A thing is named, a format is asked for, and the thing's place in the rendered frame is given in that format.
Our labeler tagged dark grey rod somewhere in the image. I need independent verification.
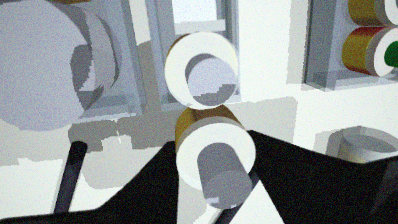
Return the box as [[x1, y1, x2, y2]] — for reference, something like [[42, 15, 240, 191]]
[[53, 141, 88, 214], [214, 166, 260, 224]]

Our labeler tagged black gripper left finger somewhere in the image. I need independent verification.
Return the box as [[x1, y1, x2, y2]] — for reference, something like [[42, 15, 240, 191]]
[[0, 141, 179, 224]]

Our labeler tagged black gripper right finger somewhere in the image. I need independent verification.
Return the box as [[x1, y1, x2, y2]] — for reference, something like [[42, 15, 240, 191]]
[[247, 130, 398, 224]]

